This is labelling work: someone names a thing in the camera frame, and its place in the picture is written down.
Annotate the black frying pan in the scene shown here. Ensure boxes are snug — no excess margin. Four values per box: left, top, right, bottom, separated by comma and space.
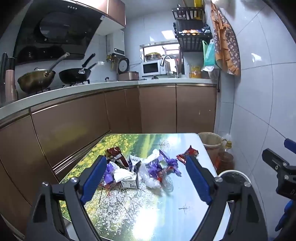
58, 53, 97, 84

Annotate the pot with glass lid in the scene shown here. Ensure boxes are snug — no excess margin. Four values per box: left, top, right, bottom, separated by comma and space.
144, 52, 162, 62

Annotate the white kitchen countertop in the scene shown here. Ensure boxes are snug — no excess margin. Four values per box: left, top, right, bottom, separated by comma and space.
0, 77, 218, 121

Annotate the metal faucet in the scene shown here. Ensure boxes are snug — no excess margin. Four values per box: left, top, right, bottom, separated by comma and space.
160, 55, 180, 78

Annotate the white tissue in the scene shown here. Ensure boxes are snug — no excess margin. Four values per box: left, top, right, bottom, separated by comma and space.
113, 168, 137, 184
141, 148, 162, 164

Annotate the person's right hand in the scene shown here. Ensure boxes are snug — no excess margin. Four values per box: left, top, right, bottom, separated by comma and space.
275, 200, 296, 232

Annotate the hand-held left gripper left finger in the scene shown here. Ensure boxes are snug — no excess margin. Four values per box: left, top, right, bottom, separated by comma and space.
25, 156, 109, 241

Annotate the golden wok with lid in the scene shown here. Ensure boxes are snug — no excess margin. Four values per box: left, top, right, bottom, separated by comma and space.
17, 52, 70, 93

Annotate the floral orange apron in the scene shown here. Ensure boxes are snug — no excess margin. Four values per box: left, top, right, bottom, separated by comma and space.
210, 1, 241, 77

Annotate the dark bottle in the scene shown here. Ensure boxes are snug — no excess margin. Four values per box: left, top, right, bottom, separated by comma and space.
0, 52, 9, 105

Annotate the pink thermos bottle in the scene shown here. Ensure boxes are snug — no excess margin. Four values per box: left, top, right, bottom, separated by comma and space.
5, 57, 18, 103

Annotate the rice cooker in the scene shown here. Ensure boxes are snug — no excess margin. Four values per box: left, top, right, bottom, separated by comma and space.
118, 57, 140, 81

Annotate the purple wrapper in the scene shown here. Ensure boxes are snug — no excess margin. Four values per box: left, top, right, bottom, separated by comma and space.
147, 161, 163, 179
104, 161, 121, 186
159, 149, 182, 177

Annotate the green plastic bag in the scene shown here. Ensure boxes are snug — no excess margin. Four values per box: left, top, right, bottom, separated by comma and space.
202, 39, 218, 68

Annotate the black dish rack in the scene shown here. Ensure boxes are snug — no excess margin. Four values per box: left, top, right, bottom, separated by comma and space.
171, 4, 213, 53

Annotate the clear plastic wrapper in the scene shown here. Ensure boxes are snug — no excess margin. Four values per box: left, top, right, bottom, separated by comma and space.
138, 162, 175, 193

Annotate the white water heater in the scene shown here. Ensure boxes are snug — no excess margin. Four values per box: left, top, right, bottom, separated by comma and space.
107, 30, 125, 57

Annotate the black range hood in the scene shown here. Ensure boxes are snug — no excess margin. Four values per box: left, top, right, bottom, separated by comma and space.
13, 0, 109, 65

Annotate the blue white milk carton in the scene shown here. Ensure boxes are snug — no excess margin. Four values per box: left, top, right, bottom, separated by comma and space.
120, 154, 142, 189

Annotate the gas stove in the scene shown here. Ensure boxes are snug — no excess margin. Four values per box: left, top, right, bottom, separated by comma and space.
35, 79, 91, 93

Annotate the window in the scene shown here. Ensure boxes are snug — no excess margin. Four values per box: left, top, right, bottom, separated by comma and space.
140, 41, 181, 63

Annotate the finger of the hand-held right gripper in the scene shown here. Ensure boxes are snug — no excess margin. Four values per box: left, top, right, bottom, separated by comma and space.
284, 138, 296, 151
262, 148, 290, 172

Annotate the yellow jar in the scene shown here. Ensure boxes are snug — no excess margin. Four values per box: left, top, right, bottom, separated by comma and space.
189, 65, 202, 79

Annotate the white microwave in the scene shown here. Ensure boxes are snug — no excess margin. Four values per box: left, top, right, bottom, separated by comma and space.
141, 60, 167, 77

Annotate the beige bin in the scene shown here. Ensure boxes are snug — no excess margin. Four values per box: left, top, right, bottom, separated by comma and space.
197, 132, 228, 172

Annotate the red snack wrapper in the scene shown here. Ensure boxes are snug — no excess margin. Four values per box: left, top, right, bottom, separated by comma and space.
176, 145, 199, 165

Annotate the dark red wrapper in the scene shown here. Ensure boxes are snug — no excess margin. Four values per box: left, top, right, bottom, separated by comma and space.
106, 146, 130, 169

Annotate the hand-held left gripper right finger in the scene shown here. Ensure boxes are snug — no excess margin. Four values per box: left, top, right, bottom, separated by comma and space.
186, 155, 269, 241

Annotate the cooking oil bottle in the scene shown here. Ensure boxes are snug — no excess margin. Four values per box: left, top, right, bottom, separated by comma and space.
215, 140, 235, 173

